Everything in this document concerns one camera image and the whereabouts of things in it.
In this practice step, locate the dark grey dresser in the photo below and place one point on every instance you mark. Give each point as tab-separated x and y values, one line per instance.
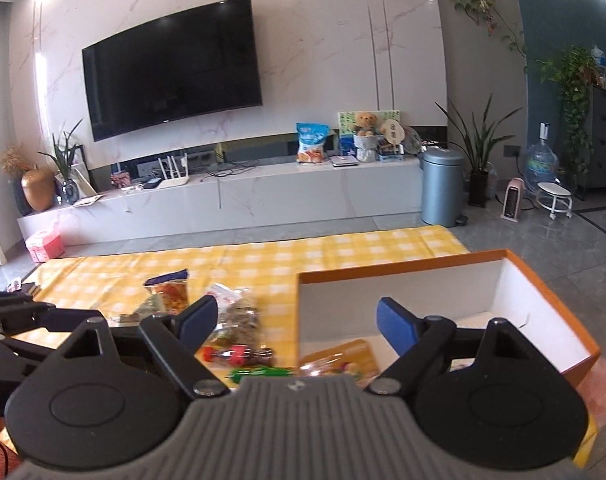
605	140

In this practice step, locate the green candy tube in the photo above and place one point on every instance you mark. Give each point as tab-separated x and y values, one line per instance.
263	372

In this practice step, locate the wall outlet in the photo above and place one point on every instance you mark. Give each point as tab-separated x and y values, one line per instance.
513	150

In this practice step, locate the flat white device box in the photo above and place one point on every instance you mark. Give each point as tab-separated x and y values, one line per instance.
344	161

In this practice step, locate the blue water jug with pump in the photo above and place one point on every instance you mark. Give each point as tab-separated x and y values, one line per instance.
542	162

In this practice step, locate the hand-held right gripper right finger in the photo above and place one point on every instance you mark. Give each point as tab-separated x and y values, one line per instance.
390	322

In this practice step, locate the grey-blue trash can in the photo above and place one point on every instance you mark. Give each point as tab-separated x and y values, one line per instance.
443	187

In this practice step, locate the white wifi router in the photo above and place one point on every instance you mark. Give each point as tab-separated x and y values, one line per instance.
175	182

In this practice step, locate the climbing green plant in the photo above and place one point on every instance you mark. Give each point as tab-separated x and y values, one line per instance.
573	75

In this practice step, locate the clear packet of brown nuts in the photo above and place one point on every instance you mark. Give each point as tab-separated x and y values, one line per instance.
235	312

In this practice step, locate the round hand fan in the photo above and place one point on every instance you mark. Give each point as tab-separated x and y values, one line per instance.
393	132

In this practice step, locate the clear packet of pale snacks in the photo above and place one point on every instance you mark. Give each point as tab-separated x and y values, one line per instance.
133	316

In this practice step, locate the gold vase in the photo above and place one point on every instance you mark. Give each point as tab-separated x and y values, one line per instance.
39	190

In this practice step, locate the black flat television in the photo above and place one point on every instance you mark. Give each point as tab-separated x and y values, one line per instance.
173	70

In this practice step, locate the orange cardboard box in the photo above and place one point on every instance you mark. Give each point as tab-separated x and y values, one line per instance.
533	320

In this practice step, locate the dried flower bunch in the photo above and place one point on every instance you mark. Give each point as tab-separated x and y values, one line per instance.
15	160

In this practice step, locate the hanging vine plant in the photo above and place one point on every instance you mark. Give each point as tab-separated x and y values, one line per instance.
478	7

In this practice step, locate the white round stool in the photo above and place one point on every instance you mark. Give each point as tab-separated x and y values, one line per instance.
554	191

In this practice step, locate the yellow checked cloth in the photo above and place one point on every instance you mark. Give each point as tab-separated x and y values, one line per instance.
133	265

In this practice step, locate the blue snack bag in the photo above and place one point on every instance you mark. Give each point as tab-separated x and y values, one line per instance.
313	142

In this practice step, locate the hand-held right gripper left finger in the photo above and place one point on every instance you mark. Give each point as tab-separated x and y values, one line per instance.
201	317

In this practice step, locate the pink space heater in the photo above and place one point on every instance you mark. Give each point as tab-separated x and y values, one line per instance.
514	200

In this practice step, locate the grey round plate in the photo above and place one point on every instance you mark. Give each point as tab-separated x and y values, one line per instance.
413	140

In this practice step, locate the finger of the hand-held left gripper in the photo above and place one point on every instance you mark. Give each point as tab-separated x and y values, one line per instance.
58	319
8	352

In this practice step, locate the cola bottle shaped candy pack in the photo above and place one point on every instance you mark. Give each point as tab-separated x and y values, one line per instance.
240	355

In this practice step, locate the blue and orange snack packet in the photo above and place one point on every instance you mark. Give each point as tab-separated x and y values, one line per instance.
170	292

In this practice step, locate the green plant in glass vase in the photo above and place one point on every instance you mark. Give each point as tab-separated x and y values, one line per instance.
65	160

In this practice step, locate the potted plant with long leaves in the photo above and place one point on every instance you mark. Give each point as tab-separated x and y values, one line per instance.
478	180

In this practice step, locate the teddy bear bouquet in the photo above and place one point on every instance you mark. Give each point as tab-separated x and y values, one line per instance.
367	135

